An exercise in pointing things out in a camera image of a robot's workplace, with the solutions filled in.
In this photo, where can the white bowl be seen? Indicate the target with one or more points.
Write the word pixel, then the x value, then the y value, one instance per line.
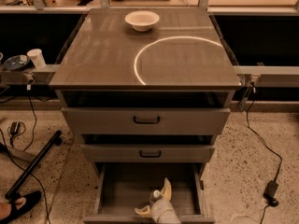
pixel 143 20

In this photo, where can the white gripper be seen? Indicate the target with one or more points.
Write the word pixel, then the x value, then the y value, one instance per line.
pixel 158 205

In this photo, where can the open bottom drawer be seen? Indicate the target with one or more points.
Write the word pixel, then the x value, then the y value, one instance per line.
pixel 123 187

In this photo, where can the black power adapter left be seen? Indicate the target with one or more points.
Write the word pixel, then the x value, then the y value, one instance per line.
pixel 14 128

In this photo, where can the dark blue bowl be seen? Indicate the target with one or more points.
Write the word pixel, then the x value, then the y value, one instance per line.
pixel 16 63

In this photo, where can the black pole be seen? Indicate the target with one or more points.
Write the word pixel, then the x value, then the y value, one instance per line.
pixel 13 191

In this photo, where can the grey drawer cabinet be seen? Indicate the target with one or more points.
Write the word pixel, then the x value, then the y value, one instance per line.
pixel 179 63

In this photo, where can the black power adapter right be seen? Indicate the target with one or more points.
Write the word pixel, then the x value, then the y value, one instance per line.
pixel 269 193

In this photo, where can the middle drawer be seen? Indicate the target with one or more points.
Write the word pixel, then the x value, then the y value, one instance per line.
pixel 150 153

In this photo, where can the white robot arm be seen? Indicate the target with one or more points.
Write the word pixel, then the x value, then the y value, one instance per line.
pixel 160 209

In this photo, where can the black shoe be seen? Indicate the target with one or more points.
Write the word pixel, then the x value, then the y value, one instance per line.
pixel 14 209

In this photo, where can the clear plastic water bottle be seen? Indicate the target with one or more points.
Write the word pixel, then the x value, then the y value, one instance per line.
pixel 155 196

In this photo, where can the white paper cup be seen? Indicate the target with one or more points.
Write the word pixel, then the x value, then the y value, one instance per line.
pixel 36 57

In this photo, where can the black power adapter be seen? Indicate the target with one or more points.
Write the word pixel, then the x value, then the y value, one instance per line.
pixel 14 128
pixel 269 193

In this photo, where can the top drawer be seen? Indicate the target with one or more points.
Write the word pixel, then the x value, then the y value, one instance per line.
pixel 146 121

